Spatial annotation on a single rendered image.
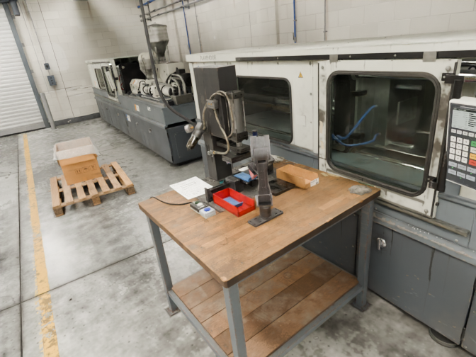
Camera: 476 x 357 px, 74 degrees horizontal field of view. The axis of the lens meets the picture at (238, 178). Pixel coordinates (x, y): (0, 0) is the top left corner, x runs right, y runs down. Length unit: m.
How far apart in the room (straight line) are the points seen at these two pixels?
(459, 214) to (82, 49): 10.26
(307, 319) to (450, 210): 0.99
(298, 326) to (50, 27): 10.06
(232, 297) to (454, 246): 1.17
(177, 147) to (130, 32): 6.68
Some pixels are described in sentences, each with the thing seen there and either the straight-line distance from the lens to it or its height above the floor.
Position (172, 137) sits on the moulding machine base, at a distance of 5.05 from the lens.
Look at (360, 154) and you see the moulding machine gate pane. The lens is 2.08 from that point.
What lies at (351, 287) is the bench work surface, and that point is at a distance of 2.33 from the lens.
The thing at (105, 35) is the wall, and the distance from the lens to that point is 11.07.
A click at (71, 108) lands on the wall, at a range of 10.92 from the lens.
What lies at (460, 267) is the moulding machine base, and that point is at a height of 0.59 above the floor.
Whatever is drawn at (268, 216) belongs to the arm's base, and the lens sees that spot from 1.67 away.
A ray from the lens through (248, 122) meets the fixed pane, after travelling 2.98.
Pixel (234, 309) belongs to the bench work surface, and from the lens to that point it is 1.51.
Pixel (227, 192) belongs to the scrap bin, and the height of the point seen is 0.93.
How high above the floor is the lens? 1.78
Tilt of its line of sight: 23 degrees down
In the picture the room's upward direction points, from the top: 6 degrees counter-clockwise
